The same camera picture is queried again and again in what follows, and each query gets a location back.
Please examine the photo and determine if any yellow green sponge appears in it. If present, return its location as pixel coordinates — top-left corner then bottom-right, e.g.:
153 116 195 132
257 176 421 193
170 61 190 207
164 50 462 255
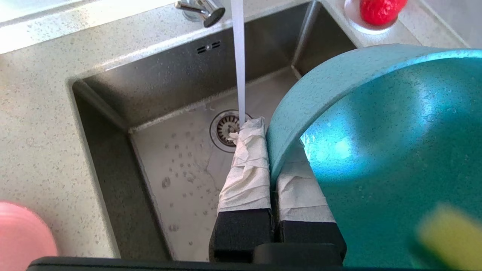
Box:
417 205 482 269

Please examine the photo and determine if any small white dish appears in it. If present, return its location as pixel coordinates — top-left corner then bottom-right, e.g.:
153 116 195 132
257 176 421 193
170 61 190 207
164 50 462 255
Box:
344 0 400 35

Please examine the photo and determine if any running water stream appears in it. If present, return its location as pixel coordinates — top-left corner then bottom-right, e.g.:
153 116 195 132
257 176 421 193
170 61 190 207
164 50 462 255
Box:
230 0 247 125

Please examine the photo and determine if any chrome faucet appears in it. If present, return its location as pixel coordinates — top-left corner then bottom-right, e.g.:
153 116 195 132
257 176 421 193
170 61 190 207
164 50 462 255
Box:
174 0 226 28

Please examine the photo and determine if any round metal drain strainer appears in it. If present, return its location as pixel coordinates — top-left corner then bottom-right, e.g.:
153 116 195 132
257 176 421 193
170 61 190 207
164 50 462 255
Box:
210 110 253 153

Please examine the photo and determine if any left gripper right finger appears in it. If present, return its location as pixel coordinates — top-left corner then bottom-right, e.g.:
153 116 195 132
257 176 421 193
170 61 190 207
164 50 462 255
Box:
277 139 347 264

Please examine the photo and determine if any stainless steel sink basin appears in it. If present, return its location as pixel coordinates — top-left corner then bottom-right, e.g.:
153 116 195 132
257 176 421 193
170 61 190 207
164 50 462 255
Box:
70 0 358 262

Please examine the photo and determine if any teal bowl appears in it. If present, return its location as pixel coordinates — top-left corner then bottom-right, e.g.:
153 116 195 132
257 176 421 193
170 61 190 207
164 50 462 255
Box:
265 44 482 269

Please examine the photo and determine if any red apple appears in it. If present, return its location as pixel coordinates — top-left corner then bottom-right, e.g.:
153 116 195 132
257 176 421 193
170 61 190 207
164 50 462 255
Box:
360 0 408 26

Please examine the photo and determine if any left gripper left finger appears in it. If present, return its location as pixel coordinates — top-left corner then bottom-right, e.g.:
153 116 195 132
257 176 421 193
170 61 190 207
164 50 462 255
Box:
209 117 275 263

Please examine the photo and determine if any pink plate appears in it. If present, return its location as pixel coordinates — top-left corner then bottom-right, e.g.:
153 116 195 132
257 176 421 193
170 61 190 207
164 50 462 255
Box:
0 201 59 271

